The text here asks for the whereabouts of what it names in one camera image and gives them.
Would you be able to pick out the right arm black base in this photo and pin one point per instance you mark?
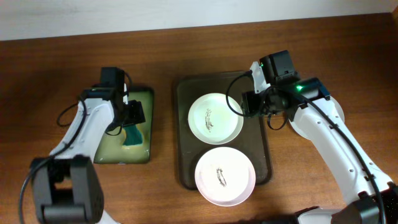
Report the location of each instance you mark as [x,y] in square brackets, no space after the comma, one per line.
[312,215]

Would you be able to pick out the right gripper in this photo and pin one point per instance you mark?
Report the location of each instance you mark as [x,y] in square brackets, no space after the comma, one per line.
[249,103]

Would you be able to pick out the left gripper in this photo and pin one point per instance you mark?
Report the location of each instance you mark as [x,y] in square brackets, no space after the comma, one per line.
[135,112]

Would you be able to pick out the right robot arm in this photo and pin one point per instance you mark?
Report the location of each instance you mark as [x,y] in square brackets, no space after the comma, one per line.
[370,195]

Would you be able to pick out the black soapy water tray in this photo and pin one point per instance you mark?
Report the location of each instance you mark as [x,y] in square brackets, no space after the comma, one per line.
[111,149]

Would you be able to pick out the white plate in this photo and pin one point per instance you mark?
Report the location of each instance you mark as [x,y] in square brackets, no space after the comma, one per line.
[215,118]
[339,111]
[225,176]

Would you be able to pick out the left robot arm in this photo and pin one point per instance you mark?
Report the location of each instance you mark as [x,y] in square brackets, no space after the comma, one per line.
[65,186]

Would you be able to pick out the yellow green sponge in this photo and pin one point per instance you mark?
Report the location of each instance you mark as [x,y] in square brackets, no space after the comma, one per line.
[133,136]

